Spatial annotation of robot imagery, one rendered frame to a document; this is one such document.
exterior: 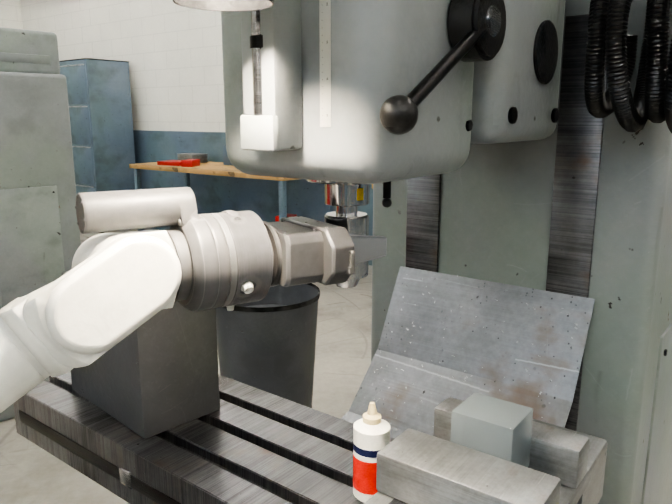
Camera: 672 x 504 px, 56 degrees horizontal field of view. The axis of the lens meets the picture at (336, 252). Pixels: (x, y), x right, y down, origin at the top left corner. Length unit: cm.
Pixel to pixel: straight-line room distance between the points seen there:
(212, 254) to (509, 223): 54
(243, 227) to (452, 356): 52
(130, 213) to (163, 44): 729
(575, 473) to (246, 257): 36
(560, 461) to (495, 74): 38
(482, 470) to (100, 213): 39
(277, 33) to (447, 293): 59
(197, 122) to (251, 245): 681
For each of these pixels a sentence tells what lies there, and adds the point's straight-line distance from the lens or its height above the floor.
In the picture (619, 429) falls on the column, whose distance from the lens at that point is 101.
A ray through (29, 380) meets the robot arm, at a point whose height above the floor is 117.
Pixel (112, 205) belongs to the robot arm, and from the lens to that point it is 55.
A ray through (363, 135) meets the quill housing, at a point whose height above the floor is 135.
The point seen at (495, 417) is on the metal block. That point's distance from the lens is 61.
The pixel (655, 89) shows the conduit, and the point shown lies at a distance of 74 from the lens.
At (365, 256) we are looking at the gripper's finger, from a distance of 64.
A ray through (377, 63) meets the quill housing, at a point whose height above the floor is 141.
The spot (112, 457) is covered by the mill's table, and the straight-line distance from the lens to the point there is 91.
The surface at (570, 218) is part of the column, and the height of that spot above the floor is 123.
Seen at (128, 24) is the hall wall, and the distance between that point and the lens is 837.
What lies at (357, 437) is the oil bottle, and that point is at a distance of 70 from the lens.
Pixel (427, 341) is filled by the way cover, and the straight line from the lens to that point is 102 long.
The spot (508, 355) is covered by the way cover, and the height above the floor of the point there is 103.
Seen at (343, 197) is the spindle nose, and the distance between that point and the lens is 63.
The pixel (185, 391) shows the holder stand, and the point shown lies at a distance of 89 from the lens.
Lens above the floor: 137
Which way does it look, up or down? 12 degrees down
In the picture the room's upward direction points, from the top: straight up
